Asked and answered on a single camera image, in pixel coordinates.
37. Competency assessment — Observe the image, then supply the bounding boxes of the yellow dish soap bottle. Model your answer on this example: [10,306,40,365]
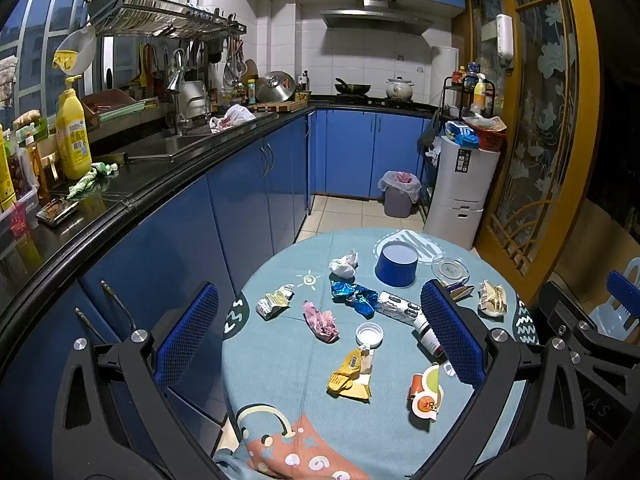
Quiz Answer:
[54,75,93,181]

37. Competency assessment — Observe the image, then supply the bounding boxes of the black wok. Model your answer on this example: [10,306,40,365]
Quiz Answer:
[334,77,373,97]

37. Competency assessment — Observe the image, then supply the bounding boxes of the white round cap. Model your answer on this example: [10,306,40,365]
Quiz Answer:
[355,323,384,348]

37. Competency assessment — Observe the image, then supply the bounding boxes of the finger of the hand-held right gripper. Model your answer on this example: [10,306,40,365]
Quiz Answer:
[537,280,608,356]
[606,269,640,326]

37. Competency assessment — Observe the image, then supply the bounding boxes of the steel kitchen sink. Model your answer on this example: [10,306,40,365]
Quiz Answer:
[95,127,236,166]

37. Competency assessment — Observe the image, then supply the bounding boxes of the grey lined trash bin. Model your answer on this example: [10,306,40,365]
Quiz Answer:
[377,170,423,218]

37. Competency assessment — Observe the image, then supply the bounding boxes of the black metal rack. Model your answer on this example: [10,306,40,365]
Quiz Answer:
[440,76,497,116]

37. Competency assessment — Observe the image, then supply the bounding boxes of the pink paper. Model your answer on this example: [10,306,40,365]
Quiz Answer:
[302,301,341,343]

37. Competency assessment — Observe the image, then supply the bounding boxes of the red plastic basket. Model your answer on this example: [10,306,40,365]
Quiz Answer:
[462,117,507,153]

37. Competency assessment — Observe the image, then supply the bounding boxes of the clear round plastic lid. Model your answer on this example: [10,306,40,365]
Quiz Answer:
[431,256,471,283]

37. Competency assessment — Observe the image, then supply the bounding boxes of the kitchen window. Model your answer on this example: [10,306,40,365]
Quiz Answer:
[0,0,116,106]

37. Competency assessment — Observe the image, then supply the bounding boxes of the gold crumpled wrapper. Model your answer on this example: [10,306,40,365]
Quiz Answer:
[477,280,510,317]

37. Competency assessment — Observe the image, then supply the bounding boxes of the dark hanging cloth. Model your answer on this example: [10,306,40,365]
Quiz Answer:
[417,112,441,161]

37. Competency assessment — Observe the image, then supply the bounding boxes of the dark food tray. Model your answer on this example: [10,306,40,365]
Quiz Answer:
[36,197,81,226]

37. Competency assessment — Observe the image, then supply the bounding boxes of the blue base cabinets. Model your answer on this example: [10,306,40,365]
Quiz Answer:
[0,107,436,480]

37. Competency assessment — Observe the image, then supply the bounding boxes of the black kitchen countertop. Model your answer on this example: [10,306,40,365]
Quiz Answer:
[0,92,436,346]

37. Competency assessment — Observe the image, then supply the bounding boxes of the wooden glass door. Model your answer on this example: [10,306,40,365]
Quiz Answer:
[472,0,601,278]

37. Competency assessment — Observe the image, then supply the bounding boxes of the steel sink faucet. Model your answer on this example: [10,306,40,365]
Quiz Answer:
[165,50,193,136]

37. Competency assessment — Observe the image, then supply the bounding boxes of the yellow crumpled wrapper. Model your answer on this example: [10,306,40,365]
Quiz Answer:
[327,347,373,405]

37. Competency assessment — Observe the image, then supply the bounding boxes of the small red white bottle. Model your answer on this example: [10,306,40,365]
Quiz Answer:
[413,314,446,358]

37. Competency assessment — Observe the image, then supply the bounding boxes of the cream crumpled wrapper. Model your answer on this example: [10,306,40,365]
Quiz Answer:
[256,284,296,320]

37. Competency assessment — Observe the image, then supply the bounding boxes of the white plastic bag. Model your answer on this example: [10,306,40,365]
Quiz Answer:
[209,105,257,133]

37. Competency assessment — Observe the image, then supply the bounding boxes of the steel pot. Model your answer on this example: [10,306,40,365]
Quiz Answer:
[177,80,211,118]

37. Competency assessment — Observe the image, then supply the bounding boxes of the grey storage cabinet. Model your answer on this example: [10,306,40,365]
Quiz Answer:
[422,132,501,251]

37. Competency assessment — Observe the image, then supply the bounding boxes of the white tissue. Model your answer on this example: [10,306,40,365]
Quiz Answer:
[328,249,361,279]

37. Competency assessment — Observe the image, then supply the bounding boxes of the wooden cutting board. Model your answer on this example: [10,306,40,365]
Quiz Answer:
[248,100,310,112]

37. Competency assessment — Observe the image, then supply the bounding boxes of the white soap dispenser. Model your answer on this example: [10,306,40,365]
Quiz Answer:
[495,13,515,68]

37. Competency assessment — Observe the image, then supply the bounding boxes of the blue cylinder container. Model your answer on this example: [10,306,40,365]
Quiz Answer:
[374,241,420,288]

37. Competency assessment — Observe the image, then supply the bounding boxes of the orange green packet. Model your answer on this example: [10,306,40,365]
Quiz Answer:
[407,362,445,423]

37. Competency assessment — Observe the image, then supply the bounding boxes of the steel wok lid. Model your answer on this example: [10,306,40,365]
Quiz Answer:
[255,71,298,103]

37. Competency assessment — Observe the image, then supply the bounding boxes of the hanging kitchen utensils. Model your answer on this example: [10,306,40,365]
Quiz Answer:
[137,35,248,91]

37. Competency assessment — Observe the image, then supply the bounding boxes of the light blue plastic chair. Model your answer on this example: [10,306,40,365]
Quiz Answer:
[587,257,640,338]

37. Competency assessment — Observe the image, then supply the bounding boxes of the steel range hood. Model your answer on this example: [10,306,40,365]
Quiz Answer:
[320,0,436,36]

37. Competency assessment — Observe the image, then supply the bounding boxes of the white printed wrapper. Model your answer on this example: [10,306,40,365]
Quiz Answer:
[376,290,422,323]

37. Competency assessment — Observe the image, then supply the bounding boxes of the green dish cloth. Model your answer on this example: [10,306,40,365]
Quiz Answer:
[66,161,120,200]

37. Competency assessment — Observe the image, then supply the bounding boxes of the blue foil wrapper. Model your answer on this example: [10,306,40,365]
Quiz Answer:
[331,280,381,318]

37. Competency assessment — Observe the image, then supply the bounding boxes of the blue snack packet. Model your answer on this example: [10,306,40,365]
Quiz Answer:
[444,120,481,150]

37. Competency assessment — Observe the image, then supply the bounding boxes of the round table with blue cloth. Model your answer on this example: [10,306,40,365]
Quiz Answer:
[220,227,541,480]

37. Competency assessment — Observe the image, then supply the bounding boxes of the metal dish rack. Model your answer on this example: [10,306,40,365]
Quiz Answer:
[87,0,248,41]

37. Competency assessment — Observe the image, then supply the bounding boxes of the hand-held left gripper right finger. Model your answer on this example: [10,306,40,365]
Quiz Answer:
[410,280,588,480]

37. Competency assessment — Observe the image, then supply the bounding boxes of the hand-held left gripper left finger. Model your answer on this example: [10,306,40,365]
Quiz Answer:
[52,281,221,480]

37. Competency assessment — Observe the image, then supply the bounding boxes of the white cooking pot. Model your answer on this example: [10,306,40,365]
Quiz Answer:
[384,77,416,101]

